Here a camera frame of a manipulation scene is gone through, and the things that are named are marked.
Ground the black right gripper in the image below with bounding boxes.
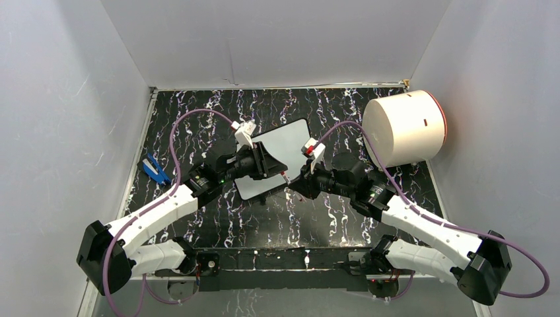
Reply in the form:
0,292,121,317
288,158,353,200

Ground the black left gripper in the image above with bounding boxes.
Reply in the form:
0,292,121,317
220,143,288,184

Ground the small white whiteboard black frame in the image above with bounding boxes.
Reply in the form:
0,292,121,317
234,118,310,200

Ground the white marker pen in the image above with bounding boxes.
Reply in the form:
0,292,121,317
281,172,291,184

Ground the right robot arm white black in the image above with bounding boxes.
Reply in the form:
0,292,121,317
289,161,512,306

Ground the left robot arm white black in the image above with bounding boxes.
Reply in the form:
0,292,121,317
77,141,288,295

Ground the white cylindrical drum red rim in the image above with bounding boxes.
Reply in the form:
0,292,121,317
361,90,448,168

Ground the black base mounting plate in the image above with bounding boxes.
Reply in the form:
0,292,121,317
196,247,389,292

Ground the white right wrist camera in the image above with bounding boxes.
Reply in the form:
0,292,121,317
302,137,326,174

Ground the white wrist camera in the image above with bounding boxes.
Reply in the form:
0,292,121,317
302,137,326,174
230,120,256,151

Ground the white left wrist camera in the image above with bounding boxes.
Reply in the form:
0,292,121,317
230,120,256,151

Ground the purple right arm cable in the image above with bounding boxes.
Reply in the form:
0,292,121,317
314,121,550,302

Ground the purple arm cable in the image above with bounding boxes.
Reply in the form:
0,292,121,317
101,108,235,317
314,121,550,302

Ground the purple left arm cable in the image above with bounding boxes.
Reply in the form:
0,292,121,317
101,108,235,317

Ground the aluminium front frame rail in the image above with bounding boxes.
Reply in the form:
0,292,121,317
77,247,493,317

